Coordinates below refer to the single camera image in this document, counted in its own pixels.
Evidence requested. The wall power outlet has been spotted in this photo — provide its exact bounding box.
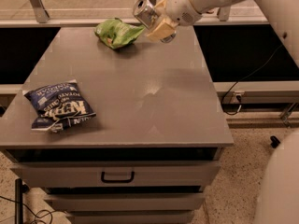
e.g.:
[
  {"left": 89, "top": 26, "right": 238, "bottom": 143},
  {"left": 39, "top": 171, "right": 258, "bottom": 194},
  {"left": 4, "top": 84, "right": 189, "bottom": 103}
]
[{"left": 230, "top": 91, "right": 245, "bottom": 104}]

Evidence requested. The blue kettle chip bag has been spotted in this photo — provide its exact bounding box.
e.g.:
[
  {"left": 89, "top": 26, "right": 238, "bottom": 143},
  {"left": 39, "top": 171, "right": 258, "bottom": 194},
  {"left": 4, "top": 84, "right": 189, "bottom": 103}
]
[{"left": 22, "top": 79, "right": 96, "bottom": 133}]

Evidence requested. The black stand leg right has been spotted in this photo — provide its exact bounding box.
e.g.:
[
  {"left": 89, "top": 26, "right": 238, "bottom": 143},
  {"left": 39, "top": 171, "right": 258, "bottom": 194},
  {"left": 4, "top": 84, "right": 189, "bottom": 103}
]
[{"left": 270, "top": 135, "right": 280, "bottom": 148}]

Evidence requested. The silver redbull can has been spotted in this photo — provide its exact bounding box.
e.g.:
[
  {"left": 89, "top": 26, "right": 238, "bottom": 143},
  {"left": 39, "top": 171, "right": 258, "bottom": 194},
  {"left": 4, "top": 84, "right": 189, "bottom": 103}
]
[{"left": 133, "top": 0, "right": 168, "bottom": 31}]

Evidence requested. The black drawer handle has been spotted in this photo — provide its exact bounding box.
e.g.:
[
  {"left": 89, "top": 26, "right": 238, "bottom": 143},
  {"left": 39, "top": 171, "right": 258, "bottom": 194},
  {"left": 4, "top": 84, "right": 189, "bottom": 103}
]
[{"left": 100, "top": 171, "right": 135, "bottom": 184}]

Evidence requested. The black stand leg left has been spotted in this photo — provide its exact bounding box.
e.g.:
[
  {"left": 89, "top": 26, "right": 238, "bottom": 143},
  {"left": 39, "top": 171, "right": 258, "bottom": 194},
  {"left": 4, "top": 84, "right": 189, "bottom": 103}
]
[{"left": 15, "top": 178, "right": 23, "bottom": 224}]

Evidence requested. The metal railing post right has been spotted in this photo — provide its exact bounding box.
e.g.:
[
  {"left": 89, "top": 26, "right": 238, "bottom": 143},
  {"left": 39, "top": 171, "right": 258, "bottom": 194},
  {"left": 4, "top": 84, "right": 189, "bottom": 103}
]
[{"left": 217, "top": 7, "right": 231, "bottom": 21}]

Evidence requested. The black floor cable left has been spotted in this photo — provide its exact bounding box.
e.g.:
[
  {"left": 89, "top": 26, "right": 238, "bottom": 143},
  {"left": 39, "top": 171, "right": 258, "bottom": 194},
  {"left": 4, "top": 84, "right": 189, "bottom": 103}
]
[{"left": 0, "top": 195, "right": 64, "bottom": 224}]

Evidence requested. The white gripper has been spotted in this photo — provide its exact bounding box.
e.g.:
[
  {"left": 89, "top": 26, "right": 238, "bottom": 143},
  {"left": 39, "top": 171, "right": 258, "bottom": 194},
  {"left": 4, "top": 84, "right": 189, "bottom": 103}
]
[{"left": 146, "top": 0, "right": 202, "bottom": 43}]

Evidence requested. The black stand leg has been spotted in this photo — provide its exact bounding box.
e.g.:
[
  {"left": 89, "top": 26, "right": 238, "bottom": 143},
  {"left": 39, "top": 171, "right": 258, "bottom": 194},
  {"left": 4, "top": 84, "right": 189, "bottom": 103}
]
[
  {"left": 270, "top": 135, "right": 280, "bottom": 148},
  {"left": 15, "top": 178, "right": 23, "bottom": 224}
]

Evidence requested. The grey drawer cabinet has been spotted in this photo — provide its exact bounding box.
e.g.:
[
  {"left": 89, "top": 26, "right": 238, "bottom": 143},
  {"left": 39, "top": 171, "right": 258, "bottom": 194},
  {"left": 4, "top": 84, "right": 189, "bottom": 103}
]
[{"left": 1, "top": 27, "right": 233, "bottom": 224}]

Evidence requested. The metal railing post left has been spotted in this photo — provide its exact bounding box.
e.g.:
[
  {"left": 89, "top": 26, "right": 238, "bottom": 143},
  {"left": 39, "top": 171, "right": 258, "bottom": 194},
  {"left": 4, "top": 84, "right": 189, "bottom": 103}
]
[{"left": 29, "top": 0, "right": 50, "bottom": 23}]

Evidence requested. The green chip bag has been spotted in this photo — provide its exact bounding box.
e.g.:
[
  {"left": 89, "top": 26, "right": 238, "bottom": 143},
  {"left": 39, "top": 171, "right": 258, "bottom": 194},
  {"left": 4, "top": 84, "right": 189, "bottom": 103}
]
[{"left": 94, "top": 19, "right": 145, "bottom": 49}]

